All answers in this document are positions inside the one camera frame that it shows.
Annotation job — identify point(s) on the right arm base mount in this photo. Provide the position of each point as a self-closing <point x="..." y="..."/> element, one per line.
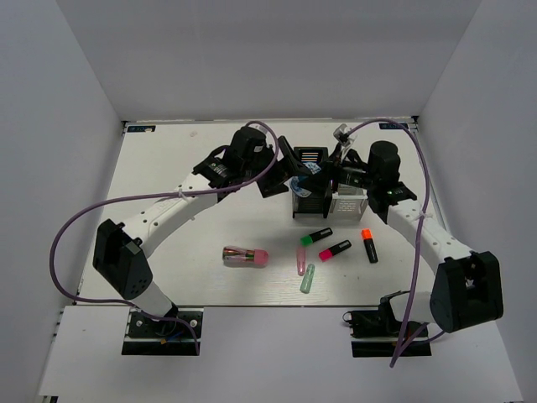
<point x="372" y="338"/>

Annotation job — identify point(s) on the white metal organizer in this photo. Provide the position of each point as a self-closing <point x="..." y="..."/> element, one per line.
<point x="347" y="202"/>

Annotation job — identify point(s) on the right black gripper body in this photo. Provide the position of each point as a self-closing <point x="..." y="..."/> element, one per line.
<point x="345" y="171"/>

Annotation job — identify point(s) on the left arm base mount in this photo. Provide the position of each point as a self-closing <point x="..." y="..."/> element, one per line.
<point x="143" y="336"/>

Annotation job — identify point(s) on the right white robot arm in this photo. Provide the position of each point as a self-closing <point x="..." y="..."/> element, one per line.
<point x="467" y="288"/>

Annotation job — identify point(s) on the green translucent eraser pen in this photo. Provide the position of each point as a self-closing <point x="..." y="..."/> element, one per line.
<point x="307" y="279"/>

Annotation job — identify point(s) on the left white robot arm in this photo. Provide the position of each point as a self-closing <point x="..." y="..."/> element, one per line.
<point x="122" y="250"/>

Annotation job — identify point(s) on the black metal organizer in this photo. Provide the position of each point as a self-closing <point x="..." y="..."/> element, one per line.
<point x="305" y="201"/>

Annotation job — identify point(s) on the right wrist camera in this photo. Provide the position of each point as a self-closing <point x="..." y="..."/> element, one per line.
<point x="343" y="137"/>

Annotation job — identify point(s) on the orange cap black highlighter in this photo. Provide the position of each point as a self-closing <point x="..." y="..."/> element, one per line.
<point x="369" y="245"/>

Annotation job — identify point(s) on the pink cap black highlighter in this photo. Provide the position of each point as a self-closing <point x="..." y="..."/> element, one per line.
<point x="334" y="250"/>

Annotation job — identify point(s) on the green cap black highlighter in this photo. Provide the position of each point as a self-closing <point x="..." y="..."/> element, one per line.
<point x="316" y="236"/>

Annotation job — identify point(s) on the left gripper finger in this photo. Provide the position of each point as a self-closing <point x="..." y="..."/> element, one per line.
<point x="290" y="163"/>
<point x="272" y="185"/>

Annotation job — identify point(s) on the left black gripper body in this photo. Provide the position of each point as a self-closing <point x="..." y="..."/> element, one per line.
<point x="252" y="169"/>

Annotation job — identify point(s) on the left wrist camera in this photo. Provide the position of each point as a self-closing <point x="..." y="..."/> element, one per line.
<point x="260" y="133"/>

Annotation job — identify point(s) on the left blue table label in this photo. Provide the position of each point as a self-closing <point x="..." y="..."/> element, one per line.
<point x="141" y="128"/>

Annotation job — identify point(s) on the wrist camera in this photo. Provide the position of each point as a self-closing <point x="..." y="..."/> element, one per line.
<point x="343" y="137"/>
<point x="260" y="133"/>

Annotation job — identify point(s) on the blue table label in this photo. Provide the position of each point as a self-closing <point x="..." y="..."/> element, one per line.
<point x="141" y="128"/>
<point x="393" y="126"/>

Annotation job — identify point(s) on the pink translucent eraser pen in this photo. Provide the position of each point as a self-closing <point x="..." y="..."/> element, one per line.
<point x="301" y="260"/>

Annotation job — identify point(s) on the right blue table label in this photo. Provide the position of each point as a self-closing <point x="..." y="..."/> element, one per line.
<point x="393" y="126"/>

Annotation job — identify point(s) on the pink-capped crayon tube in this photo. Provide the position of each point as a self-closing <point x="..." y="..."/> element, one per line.
<point x="235" y="256"/>

